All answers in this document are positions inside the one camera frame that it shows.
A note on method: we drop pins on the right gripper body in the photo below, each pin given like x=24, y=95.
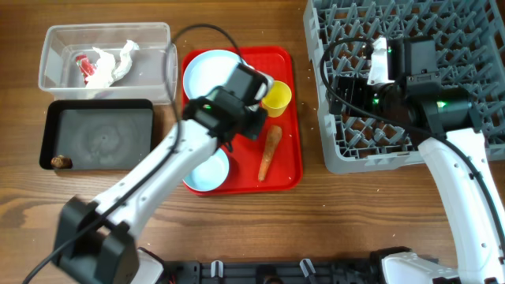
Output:
x=343, y=96

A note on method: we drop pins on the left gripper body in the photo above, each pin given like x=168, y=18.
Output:
x=256, y=124

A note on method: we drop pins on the orange carrot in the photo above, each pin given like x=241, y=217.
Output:
x=274, y=135

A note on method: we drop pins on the yellow plastic cup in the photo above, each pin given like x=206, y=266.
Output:
x=277, y=99

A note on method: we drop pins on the light blue bowl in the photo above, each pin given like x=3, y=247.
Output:
x=210, y=174

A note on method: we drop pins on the large light blue plate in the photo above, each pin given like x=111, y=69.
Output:
x=208, y=70

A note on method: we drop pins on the white tissue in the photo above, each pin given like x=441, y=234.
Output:
x=108, y=70

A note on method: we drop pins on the brown food scrap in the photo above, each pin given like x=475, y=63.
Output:
x=61, y=162

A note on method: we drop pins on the red snack wrapper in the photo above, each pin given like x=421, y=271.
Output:
x=85, y=66

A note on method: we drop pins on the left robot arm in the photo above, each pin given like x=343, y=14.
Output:
x=96, y=242

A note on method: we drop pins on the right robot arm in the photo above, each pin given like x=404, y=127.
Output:
x=404, y=89

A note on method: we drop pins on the grey dishwasher rack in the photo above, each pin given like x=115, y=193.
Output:
x=469, y=38

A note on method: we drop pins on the red serving tray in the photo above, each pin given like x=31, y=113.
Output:
x=286, y=169

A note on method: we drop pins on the clear plastic bin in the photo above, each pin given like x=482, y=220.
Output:
x=153, y=75

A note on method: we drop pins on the black plastic tray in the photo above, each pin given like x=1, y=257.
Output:
x=98, y=134

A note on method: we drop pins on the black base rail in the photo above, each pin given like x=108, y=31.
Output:
x=302, y=271

